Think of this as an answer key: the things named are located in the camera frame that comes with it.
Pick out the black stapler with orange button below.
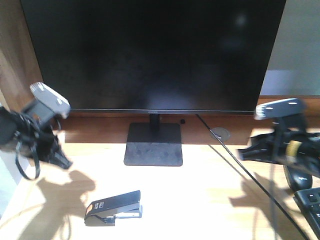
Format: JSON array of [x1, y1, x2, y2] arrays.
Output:
[[84, 190, 143, 227]]

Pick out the grey desk cable grommet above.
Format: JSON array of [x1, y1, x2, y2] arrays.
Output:
[[211, 127, 231, 142]]

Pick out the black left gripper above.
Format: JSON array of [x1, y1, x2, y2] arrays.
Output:
[[0, 100, 73, 169]]

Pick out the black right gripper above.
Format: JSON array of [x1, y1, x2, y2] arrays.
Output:
[[238, 117, 320, 175]]

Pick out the black computer monitor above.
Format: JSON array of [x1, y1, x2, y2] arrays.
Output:
[[20, 0, 286, 166]]

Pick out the black monitor cable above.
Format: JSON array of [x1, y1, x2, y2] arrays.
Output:
[[195, 114, 316, 240]]

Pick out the black keyboard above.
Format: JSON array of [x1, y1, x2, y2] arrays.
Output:
[[293, 187, 320, 239]]

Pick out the black computer mouse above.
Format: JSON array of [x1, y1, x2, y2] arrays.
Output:
[[283, 165, 313, 192]]

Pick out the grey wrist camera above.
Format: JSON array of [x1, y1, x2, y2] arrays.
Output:
[[29, 82, 71, 119], [254, 98, 306, 121]]

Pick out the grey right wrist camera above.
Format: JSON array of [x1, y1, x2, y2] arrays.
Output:
[[254, 98, 306, 121]]

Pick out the wooden shelf unit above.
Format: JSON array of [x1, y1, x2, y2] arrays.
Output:
[[0, 0, 43, 111]]

